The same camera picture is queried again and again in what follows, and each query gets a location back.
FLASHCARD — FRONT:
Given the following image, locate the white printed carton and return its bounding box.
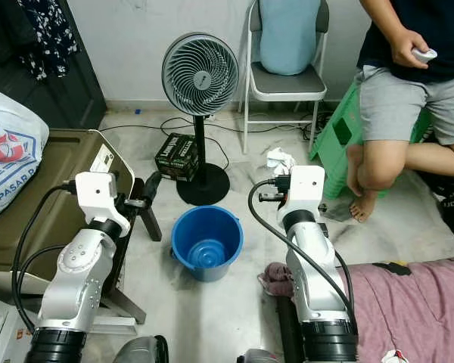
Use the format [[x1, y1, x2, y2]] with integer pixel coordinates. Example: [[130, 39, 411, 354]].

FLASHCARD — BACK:
[[0, 286, 46, 363]]

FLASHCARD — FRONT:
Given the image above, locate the black printed cardboard box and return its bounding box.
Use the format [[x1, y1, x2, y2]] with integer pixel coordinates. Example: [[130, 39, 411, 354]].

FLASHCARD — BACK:
[[155, 132, 201, 182]]

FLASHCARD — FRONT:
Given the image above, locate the blue plastic bucket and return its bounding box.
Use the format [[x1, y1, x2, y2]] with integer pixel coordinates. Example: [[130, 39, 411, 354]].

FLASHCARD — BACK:
[[171, 204, 239, 283]]

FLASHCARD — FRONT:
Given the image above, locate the dark floral garment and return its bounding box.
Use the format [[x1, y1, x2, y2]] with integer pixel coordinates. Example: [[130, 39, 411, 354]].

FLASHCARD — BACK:
[[19, 0, 80, 82]]

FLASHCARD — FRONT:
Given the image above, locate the pink cartoon print blanket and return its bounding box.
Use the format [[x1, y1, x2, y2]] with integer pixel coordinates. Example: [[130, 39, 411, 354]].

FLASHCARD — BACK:
[[260, 259, 454, 363]]

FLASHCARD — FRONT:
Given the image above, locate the olive brown plastic case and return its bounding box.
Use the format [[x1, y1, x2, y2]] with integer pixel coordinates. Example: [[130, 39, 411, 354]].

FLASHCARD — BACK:
[[0, 129, 137, 275]]

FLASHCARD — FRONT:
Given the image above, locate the black bag with lettering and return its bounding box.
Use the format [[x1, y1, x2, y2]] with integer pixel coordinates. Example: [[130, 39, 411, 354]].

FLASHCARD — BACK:
[[416, 170, 454, 254]]

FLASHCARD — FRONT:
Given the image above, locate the grey left robot leg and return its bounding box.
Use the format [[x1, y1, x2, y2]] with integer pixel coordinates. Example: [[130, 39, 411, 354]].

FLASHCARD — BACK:
[[110, 335, 171, 363]]

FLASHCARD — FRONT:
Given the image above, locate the small black cloth item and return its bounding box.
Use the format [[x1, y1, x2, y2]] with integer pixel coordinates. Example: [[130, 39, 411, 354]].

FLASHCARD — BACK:
[[371, 262, 414, 276]]

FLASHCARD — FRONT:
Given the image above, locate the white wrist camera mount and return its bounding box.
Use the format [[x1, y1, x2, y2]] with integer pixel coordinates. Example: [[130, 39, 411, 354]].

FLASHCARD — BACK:
[[288, 165, 326, 216], [74, 171, 131, 237]]

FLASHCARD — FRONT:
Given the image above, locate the white remote controller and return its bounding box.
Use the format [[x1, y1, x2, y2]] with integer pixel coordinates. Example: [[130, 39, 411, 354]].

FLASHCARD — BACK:
[[411, 48, 438, 63]]

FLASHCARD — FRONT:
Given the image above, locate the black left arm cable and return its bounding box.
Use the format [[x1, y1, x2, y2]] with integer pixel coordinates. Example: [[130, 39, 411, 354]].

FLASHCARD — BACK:
[[12, 181, 80, 337]]

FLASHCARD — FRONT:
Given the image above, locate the white metal folding chair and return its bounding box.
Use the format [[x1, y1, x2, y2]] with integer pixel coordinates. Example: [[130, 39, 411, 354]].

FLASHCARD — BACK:
[[241, 0, 331, 156]]

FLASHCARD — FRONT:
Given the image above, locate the white tissue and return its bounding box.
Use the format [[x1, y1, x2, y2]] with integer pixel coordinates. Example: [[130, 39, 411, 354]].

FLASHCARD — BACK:
[[265, 147, 296, 176]]

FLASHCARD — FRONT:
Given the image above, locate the person in grey shorts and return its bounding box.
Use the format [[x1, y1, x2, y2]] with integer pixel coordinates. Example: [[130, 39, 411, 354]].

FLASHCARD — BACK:
[[347, 0, 454, 224]]

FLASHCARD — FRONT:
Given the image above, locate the green plastic stool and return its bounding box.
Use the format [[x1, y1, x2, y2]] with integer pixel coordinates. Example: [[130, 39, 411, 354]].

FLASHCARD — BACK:
[[308, 76, 432, 181]]

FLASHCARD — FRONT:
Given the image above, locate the grey standing fan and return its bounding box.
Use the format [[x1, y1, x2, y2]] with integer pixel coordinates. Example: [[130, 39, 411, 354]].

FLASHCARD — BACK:
[[161, 32, 241, 207]]

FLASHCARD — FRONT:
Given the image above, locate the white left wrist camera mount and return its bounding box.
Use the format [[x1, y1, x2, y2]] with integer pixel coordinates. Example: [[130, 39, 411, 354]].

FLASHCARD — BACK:
[[74, 171, 131, 237]]

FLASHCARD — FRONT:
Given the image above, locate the person's right hand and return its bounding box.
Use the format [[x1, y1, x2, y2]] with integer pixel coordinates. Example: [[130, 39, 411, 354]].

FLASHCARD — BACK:
[[391, 29, 431, 70]]

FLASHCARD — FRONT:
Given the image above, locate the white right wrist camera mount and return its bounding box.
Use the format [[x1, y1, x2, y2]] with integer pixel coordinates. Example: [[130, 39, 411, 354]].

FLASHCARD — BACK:
[[288, 165, 326, 216]]

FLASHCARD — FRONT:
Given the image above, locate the light blue cushion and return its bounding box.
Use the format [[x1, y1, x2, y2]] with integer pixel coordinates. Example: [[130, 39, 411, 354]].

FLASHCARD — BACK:
[[260, 0, 322, 76]]

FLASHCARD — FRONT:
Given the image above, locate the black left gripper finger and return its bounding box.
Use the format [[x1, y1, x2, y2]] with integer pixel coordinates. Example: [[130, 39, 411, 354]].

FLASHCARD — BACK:
[[135, 172, 158, 214]]

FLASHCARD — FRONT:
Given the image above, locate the white printed plastic bag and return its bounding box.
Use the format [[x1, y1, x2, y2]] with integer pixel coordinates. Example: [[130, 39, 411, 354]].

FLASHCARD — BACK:
[[0, 83, 50, 228]]

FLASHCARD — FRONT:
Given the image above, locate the black cabinet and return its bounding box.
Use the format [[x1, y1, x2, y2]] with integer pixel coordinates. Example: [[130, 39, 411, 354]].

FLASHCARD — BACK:
[[0, 0, 107, 131]]

